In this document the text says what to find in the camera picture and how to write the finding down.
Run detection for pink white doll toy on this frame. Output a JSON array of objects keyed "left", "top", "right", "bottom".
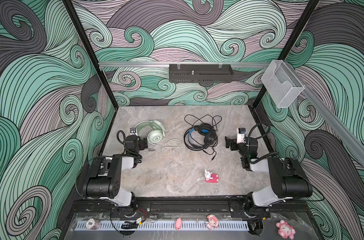
[{"left": 206, "top": 214, "right": 219, "bottom": 231}]

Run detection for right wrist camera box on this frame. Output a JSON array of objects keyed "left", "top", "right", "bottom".
[{"left": 237, "top": 128, "right": 246, "bottom": 144}]

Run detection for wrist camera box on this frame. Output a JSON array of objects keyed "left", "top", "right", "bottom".
[
  {"left": 237, "top": 128, "right": 246, "bottom": 144},
  {"left": 130, "top": 128, "right": 138, "bottom": 136}
]

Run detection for aluminium wall rail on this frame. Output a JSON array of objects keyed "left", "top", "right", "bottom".
[{"left": 98, "top": 61, "right": 270, "bottom": 69}]

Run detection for pink toy on table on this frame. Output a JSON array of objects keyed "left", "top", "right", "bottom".
[{"left": 197, "top": 169, "right": 219, "bottom": 184}]

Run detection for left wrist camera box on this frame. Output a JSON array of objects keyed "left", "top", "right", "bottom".
[{"left": 130, "top": 128, "right": 138, "bottom": 136}]

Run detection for clear plastic wall bin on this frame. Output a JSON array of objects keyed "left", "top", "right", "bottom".
[{"left": 261, "top": 60, "right": 305, "bottom": 109}]

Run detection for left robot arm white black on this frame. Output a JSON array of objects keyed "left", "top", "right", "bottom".
[{"left": 83, "top": 128, "right": 148, "bottom": 208}]

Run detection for black blue headphones with cable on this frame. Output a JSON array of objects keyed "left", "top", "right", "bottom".
[{"left": 183, "top": 114, "right": 223, "bottom": 161}]

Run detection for black perforated wall tray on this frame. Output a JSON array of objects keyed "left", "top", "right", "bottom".
[{"left": 169, "top": 65, "right": 234, "bottom": 87}]

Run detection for pink pig plush toy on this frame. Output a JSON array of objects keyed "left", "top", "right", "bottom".
[{"left": 276, "top": 220, "right": 296, "bottom": 240}]

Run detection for mint green headphones with cable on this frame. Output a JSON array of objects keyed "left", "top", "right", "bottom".
[{"left": 135, "top": 120, "right": 184, "bottom": 156}]

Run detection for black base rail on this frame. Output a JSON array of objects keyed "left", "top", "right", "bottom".
[{"left": 71, "top": 195, "right": 309, "bottom": 215}]

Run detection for white slotted cable duct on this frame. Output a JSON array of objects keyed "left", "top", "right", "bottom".
[{"left": 75, "top": 220, "right": 249, "bottom": 232}]

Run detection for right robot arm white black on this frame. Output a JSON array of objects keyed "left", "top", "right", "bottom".
[{"left": 225, "top": 123, "right": 313, "bottom": 208}]

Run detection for small pink figure toy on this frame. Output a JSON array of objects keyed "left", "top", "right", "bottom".
[{"left": 175, "top": 218, "right": 183, "bottom": 231}]

